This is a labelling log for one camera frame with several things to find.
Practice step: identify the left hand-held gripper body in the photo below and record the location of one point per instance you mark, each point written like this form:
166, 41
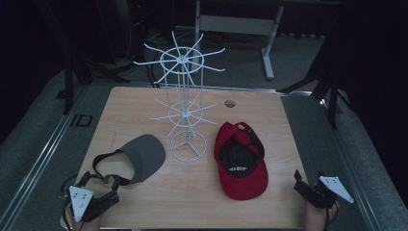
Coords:
84, 205

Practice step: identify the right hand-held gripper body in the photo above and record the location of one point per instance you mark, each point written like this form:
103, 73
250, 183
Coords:
320, 196

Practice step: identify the grey sun visor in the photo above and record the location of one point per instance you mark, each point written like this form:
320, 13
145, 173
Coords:
146, 154

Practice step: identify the red baseball cap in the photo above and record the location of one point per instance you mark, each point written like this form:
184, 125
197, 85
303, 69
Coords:
243, 183

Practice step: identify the person's left hand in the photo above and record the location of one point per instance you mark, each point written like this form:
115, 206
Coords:
88, 225

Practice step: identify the person's right hand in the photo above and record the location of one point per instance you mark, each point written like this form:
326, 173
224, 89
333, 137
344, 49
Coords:
317, 219

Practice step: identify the black tripod stand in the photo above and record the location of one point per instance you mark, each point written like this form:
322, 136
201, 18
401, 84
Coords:
68, 83
332, 96

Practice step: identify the black floor bracket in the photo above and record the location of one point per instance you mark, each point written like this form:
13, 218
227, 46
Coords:
81, 120

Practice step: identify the grey metal desk frame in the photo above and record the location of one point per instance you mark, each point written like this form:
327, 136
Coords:
237, 24

